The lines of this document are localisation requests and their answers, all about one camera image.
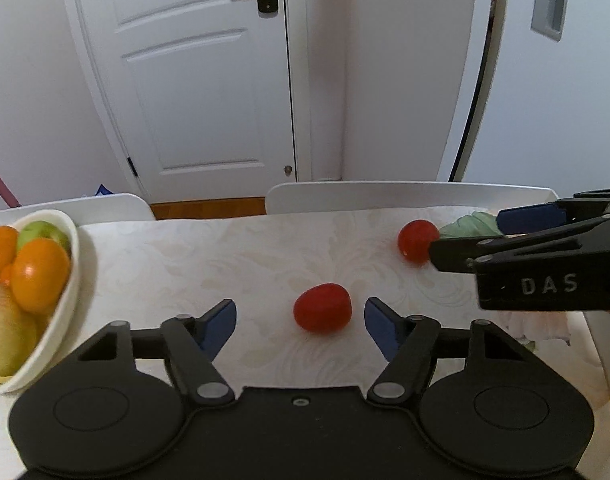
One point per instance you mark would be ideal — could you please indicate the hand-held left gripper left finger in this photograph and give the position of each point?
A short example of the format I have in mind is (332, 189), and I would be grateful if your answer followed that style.
(217, 327)

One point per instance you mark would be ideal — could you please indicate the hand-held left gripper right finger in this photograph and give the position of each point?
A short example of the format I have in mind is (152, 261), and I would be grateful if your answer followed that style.
(381, 327)

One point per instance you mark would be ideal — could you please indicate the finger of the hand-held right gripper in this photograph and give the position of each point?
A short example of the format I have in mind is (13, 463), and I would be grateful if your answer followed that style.
(532, 217)
(510, 252)

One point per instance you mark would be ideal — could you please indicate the red cherry tomato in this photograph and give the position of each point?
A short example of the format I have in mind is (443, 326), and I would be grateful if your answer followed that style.
(321, 308)
(415, 240)

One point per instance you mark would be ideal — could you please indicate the cream oval bowl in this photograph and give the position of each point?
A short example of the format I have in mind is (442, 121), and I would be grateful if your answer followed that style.
(60, 320)

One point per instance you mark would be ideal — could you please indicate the large orange tangerine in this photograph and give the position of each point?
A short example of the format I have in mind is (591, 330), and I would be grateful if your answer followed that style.
(40, 275)

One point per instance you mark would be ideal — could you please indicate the large yellow red apple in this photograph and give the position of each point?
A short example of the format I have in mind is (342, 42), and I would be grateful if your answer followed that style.
(5, 330)

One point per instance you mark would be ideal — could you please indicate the small orange tangerine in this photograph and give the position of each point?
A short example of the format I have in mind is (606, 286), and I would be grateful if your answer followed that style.
(6, 275)

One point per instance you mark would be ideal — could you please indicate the floral cream tablecloth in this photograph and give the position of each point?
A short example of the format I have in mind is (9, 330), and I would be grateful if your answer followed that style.
(210, 265)

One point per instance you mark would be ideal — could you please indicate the blue plastic packet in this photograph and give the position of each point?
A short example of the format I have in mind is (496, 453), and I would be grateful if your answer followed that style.
(104, 191)

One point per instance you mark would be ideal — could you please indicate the black door hinge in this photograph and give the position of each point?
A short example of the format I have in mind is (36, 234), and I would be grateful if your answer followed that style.
(132, 166)

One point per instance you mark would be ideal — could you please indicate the green apple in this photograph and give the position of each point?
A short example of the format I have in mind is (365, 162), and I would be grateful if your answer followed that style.
(42, 231)

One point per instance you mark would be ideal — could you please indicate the white panel door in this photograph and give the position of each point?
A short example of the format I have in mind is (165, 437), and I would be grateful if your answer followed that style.
(195, 75)

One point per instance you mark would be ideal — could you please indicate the pink stick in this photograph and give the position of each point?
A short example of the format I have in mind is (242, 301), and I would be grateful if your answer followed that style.
(2, 185)

